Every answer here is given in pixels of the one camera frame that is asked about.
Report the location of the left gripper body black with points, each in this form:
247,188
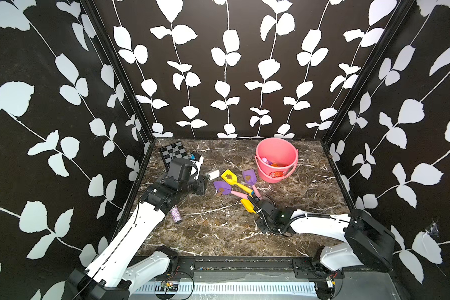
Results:
194,185

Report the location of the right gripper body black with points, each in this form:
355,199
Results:
264,225

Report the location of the yellow trowel wooden handle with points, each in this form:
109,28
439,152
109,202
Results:
249,207

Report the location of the purple trowel pink handle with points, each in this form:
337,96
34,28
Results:
250,177
265,160
223,188

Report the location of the pink plastic bucket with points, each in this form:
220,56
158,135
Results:
277,151

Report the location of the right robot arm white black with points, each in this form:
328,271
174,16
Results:
363,240

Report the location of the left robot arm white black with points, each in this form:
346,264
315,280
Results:
111,276

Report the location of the black white checkerboard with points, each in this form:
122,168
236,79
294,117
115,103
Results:
172,151

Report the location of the purple glitter cylinder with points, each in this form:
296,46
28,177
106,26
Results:
176,215

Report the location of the black front rail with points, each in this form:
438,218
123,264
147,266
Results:
301,267

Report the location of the white slotted cable duct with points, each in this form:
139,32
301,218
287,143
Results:
230,288

